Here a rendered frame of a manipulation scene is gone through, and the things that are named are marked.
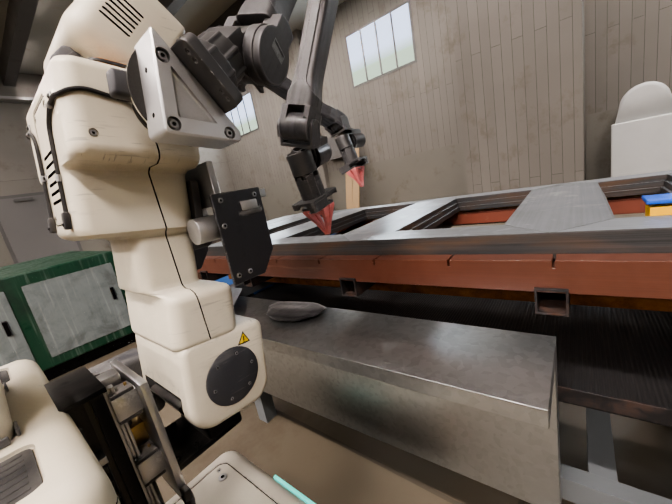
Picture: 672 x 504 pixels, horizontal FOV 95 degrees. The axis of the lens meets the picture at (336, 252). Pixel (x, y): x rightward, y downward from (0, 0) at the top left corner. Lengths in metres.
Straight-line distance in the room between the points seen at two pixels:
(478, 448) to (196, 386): 0.61
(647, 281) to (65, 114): 0.83
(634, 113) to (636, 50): 1.24
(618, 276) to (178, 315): 0.70
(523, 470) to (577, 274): 0.43
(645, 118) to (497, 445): 5.75
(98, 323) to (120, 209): 2.67
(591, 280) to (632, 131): 5.65
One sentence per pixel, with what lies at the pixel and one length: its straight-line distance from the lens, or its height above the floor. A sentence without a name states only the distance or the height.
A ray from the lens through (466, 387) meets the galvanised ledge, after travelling 0.57.
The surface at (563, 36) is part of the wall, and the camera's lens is 5.88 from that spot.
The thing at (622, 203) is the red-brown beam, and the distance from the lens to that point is 1.34.
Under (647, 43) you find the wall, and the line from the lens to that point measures 7.22.
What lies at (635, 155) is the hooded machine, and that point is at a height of 0.57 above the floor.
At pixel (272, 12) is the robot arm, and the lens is 0.58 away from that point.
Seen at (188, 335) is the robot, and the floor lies 0.83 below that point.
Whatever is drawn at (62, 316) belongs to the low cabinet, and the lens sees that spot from 3.14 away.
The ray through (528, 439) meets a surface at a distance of 0.81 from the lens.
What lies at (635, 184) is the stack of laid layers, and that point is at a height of 0.85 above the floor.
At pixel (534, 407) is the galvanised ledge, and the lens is 0.55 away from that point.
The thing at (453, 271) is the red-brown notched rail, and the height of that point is 0.80.
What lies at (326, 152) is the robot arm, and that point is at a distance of 0.77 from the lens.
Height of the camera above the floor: 1.03
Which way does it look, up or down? 13 degrees down
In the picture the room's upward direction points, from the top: 11 degrees counter-clockwise
